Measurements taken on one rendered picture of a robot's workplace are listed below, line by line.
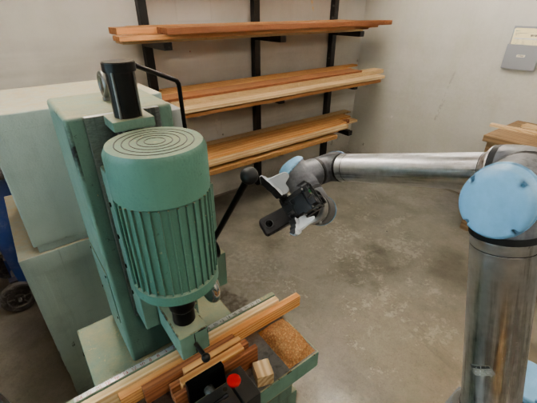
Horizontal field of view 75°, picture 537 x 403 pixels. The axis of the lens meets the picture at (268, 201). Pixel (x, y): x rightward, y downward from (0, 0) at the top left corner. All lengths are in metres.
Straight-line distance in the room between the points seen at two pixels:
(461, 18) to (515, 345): 3.39
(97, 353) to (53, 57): 2.09
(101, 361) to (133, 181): 0.74
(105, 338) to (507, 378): 1.06
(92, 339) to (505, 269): 1.12
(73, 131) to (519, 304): 0.88
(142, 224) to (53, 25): 2.34
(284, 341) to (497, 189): 0.62
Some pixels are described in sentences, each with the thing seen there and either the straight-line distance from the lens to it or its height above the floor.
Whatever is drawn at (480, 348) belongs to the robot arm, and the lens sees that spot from 0.84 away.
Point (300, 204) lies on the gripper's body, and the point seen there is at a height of 1.30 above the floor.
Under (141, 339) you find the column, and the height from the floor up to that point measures 0.88.
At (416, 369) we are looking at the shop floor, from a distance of 2.23.
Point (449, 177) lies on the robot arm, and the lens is 0.88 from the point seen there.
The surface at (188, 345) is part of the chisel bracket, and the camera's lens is 0.87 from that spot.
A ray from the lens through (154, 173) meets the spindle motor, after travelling 0.56.
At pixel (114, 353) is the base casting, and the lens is 1.23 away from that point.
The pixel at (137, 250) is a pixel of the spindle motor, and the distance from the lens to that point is 0.67.
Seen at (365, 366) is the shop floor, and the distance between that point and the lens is 2.16.
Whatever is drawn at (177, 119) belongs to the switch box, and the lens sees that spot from 0.95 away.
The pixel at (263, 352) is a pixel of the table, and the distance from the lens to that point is 1.01.
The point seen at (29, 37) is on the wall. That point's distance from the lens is 2.85.
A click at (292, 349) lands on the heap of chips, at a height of 0.93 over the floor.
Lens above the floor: 1.71
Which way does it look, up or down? 29 degrees down
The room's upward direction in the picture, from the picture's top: straight up
